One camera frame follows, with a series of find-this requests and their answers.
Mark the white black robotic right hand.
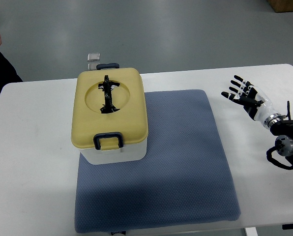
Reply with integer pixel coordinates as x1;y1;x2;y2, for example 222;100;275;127
221;75;284;129

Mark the yellow storage box lid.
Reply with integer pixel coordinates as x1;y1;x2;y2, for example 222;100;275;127
71;68;148;150

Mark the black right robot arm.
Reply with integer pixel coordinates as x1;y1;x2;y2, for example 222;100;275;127
266;101;293;170

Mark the brown cardboard box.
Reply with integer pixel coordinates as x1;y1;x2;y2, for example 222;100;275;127
267;0;293;13

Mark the white storage box body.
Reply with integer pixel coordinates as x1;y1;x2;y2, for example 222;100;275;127
79;139;147;165

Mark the blue padded mat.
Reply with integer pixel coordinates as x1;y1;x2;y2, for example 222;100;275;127
75;89;240;233

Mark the white table leg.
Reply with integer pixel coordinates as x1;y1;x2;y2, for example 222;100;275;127
244;227;258;236

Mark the lower metal floor plate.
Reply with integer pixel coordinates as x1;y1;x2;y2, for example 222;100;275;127
88;62;98;71

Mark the metal floor plate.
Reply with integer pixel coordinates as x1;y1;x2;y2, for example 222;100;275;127
87;53;100;61
88;62;98;71

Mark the upper metal floor plate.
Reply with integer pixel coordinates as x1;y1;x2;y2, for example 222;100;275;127
87;53;100;61

